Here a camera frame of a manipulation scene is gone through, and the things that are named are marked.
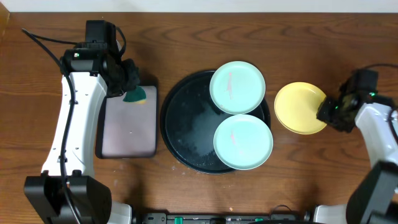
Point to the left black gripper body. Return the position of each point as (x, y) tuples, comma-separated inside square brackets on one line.
[(129, 78)]

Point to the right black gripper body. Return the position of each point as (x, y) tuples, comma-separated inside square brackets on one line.
[(344, 121)]

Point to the green yellow sponge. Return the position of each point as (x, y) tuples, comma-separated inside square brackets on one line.
[(138, 95)]

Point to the yellow plate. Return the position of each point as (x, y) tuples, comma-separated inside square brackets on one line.
[(296, 106)]

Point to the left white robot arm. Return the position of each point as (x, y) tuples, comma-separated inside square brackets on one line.
[(66, 190)]

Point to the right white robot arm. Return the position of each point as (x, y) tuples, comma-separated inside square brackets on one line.
[(376, 118)]

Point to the black rectangular soap tray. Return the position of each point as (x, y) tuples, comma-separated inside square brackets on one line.
[(127, 129)]

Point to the round black tray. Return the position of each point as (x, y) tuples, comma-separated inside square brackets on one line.
[(188, 122)]

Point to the lower mint green plate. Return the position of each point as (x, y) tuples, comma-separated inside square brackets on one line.
[(243, 142)]

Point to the mint green plate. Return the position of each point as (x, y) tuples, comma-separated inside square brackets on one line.
[(237, 87), (243, 142)]

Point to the upper mint green plate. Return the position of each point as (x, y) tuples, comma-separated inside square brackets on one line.
[(237, 87)]

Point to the black rail with green clips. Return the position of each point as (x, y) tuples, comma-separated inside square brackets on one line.
[(279, 214)]

